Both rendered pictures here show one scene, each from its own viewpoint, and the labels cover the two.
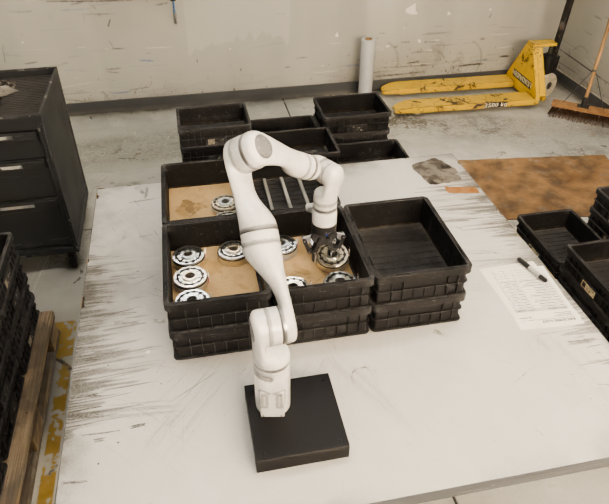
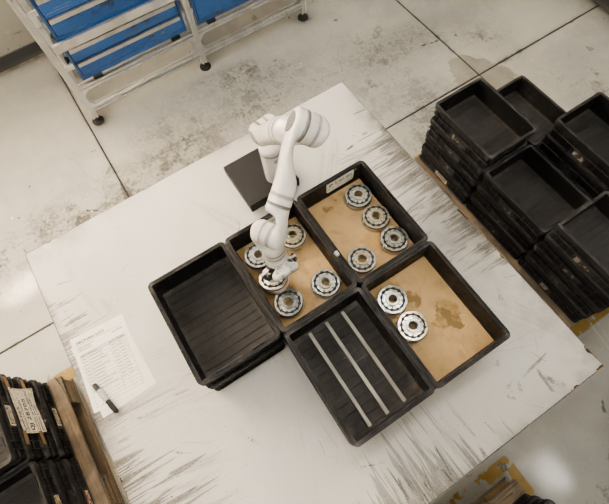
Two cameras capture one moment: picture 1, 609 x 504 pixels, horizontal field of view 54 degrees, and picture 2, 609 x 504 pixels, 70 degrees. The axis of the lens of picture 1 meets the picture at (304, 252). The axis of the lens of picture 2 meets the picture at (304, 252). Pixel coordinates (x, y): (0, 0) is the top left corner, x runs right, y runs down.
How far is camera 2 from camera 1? 205 cm
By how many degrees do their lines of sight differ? 75
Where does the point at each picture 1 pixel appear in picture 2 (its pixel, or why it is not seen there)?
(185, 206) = (453, 316)
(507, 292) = (130, 357)
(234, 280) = (345, 236)
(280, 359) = not seen: hidden behind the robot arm
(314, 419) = (247, 173)
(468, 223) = (169, 466)
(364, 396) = (226, 213)
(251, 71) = not seen: outside the picture
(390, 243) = (232, 336)
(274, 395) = not seen: hidden behind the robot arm
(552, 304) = (92, 355)
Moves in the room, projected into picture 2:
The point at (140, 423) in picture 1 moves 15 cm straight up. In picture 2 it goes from (349, 149) to (351, 127)
